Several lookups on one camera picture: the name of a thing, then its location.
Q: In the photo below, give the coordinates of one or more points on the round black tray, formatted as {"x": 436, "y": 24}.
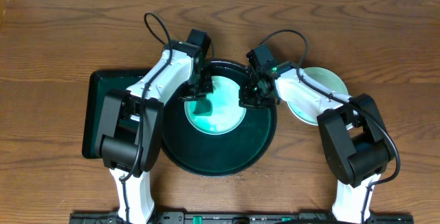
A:
{"x": 217, "y": 155}

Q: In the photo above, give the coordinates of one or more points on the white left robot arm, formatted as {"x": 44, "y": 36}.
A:
{"x": 129, "y": 133}

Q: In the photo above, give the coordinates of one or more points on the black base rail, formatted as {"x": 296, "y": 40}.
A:
{"x": 200, "y": 218}

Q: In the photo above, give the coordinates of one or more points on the mint green plate front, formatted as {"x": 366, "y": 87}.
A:
{"x": 226, "y": 112}

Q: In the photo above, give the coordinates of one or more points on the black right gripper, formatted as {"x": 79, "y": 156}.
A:
{"x": 245, "y": 99}

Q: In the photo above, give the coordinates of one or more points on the green scrubbing sponge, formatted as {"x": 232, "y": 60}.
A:
{"x": 202, "y": 107}

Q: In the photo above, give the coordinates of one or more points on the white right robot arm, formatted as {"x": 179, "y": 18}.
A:
{"x": 355, "y": 142}

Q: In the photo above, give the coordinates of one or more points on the rectangular black water tray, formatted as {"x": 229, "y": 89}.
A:
{"x": 100, "y": 83}

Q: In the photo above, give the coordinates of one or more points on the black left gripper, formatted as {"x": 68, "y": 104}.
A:
{"x": 198, "y": 91}

